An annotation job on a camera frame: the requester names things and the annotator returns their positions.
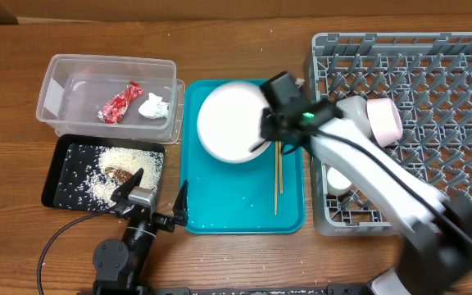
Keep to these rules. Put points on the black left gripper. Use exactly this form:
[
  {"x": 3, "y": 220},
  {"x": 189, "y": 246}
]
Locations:
[{"x": 167, "y": 223}]

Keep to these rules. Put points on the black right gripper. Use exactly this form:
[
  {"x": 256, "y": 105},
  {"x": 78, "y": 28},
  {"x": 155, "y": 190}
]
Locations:
[{"x": 266, "y": 131}]

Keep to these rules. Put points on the wooden chopstick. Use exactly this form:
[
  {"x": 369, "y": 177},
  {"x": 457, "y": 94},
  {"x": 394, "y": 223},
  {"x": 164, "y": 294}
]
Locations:
[
  {"x": 280, "y": 168},
  {"x": 276, "y": 178}
]

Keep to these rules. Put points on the pink large plate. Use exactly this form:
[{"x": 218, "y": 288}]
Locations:
[{"x": 228, "y": 123}]

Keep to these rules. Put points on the rice and food leftovers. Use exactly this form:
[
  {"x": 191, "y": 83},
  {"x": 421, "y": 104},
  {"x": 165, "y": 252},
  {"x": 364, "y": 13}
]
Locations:
[{"x": 90, "y": 174}]

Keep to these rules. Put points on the grey bowl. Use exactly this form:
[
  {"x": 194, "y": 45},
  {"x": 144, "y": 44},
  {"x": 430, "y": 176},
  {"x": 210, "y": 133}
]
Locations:
[{"x": 355, "y": 114}]

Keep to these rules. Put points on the white napkin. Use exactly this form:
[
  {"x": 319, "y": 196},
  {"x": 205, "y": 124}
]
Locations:
[{"x": 154, "y": 107}]

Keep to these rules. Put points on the red snack wrapper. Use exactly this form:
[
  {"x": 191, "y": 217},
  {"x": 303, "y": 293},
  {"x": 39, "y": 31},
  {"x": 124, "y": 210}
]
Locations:
[{"x": 115, "y": 109}]

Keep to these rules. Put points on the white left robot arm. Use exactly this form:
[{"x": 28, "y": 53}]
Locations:
[{"x": 119, "y": 263}]

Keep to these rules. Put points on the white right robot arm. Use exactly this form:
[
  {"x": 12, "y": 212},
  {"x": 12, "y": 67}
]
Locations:
[{"x": 436, "y": 232}]

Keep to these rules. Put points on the black waste tray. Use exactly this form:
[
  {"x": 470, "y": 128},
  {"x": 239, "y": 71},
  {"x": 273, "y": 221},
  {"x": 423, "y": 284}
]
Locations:
[{"x": 61, "y": 148}]

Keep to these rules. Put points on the grey dishwasher rack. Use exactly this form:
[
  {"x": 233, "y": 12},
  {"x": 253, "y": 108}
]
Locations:
[{"x": 427, "y": 75}]

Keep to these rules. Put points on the teal plastic tray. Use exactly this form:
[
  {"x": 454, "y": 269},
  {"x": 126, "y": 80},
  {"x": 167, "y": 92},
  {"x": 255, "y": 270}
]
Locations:
[{"x": 228, "y": 198}]

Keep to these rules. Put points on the white cutlery cup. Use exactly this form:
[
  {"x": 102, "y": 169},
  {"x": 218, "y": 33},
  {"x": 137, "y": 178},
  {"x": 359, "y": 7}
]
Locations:
[{"x": 337, "y": 183}]

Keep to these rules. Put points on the clear plastic bin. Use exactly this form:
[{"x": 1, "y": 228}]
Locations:
[{"x": 76, "y": 87}]

